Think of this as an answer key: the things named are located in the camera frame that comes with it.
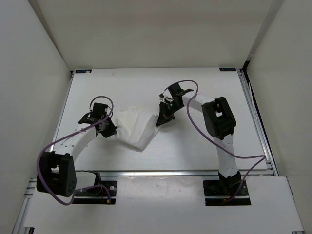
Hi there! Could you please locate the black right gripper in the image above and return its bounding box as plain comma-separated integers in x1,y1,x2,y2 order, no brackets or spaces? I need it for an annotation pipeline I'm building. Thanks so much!
156,101,183,127

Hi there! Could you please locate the white pleated skirt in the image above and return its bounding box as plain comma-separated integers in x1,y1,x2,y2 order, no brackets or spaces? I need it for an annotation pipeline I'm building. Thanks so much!
115,106,159,151

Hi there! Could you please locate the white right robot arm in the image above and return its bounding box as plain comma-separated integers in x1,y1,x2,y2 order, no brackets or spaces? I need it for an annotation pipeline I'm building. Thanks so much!
156,82,241,195

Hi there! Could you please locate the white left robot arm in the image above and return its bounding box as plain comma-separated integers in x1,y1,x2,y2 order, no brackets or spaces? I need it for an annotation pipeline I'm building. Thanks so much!
37,103,117,197

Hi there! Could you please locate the white front cover board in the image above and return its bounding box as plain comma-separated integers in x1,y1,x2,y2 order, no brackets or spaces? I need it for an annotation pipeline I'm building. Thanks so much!
25,176,303,234

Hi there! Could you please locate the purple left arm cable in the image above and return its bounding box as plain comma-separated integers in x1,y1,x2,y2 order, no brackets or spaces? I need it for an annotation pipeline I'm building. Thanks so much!
36,95,115,206

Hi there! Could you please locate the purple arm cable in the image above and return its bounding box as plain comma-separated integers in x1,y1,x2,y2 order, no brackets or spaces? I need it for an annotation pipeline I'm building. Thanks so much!
163,79,266,200
36,95,115,206

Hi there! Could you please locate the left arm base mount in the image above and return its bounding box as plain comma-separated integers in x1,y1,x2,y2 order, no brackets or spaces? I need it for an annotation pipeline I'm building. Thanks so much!
73,177,118,205

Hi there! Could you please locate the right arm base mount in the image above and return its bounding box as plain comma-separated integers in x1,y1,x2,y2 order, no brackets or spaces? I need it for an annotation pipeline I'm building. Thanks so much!
203,180,251,206

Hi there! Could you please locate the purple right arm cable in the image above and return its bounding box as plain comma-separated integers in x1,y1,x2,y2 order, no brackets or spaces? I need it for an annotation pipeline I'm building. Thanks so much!
163,79,266,200

